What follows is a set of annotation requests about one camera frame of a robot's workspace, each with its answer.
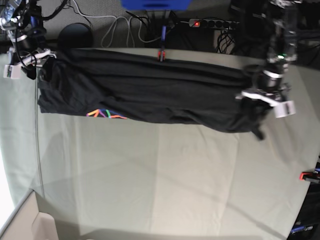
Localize black orange clamp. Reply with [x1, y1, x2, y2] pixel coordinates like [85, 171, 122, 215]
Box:
[299, 162, 320, 184]
[157, 25, 167, 62]

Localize round black stool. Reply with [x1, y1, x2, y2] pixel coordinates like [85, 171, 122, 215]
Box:
[57, 23, 94, 49]

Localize white cable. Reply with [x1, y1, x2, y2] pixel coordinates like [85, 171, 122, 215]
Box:
[72, 0, 163, 48]

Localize right black orange clamp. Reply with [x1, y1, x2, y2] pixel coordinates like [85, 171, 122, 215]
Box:
[299, 162, 320, 184]

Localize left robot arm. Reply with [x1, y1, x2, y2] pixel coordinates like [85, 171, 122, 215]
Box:
[236, 0, 302, 118]

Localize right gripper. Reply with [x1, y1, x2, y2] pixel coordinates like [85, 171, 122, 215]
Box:
[3, 48, 57, 80]

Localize cardboard box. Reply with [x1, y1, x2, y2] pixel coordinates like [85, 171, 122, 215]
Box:
[0, 189, 59, 240]

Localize blue plastic box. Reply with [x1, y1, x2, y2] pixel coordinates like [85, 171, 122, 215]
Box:
[121, 0, 191, 11]

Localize black power strip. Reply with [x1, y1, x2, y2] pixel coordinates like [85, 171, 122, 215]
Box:
[188, 18, 240, 31]

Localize black t-shirt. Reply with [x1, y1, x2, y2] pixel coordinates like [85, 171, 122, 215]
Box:
[37, 49, 271, 140]

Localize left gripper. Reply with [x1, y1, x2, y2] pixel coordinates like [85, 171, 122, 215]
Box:
[235, 88, 296, 118]

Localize middle black orange clamp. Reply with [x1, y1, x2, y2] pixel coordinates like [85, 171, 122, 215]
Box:
[157, 25, 167, 62]

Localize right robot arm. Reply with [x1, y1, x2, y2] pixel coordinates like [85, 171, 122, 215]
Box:
[0, 0, 68, 80]

